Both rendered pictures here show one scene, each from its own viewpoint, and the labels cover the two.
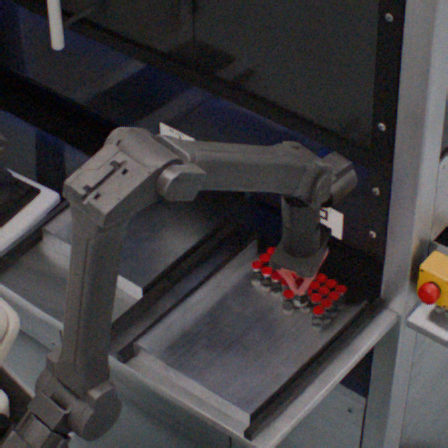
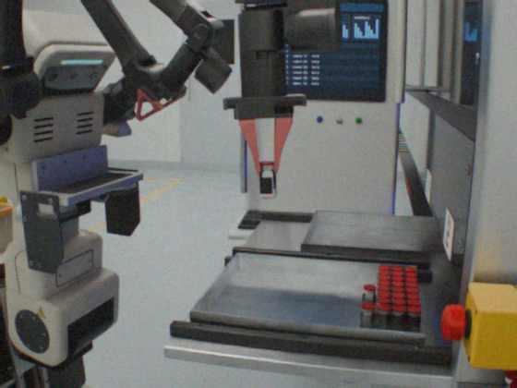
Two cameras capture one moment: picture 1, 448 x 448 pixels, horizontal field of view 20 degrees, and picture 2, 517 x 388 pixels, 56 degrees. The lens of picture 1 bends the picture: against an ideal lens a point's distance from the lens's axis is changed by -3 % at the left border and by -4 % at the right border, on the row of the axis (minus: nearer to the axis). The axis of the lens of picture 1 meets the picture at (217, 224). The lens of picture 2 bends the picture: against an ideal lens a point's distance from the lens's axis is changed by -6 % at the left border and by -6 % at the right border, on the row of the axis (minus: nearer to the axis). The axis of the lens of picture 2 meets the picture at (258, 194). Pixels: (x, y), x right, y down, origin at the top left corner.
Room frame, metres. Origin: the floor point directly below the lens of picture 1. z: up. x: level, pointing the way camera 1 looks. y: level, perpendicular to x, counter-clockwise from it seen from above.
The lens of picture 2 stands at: (1.15, -0.71, 1.26)
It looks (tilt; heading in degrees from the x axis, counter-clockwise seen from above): 14 degrees down; 63
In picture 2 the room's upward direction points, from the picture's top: straight up
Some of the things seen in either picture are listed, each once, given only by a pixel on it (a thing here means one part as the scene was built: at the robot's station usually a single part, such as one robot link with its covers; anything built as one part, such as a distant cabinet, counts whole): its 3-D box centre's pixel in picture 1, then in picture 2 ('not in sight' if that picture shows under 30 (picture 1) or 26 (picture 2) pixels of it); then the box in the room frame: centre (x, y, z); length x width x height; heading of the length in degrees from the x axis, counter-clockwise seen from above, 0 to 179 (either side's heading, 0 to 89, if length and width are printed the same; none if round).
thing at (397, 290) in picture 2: (298, 285); (396, 298); (1.68, -0.15, 0.90); 0.18 x 0.02 x 0.05; 50
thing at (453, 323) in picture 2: (430, 292); (459, 322); (1.57, -0.37, 0.99); 0.04 x 0.04 x 0.04; 50
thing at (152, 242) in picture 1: (149, 215); (383, 236); (1.89, 0.13, 0.90); 0.34 x 0.26 x 0.04; 140
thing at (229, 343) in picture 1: (252, 329); (315, 297); (1.58, -0.06, 0.90); 0.34 x 0.26 x 0.04; 140
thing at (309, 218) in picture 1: (303, 204); (266, 32); (1.45, -0.13, 1.31); 0.07 x 0.06 x 0.07; 134
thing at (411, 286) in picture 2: (306, 278); (411, 300); (1.70, -0.16, 0.90); 0.18 x 0.02 x 0.05; 50
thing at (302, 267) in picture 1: (301, 235); (263, 81); (1.45, -0.13, 1.25); 0.10 x 0.07 x 0.07; 154
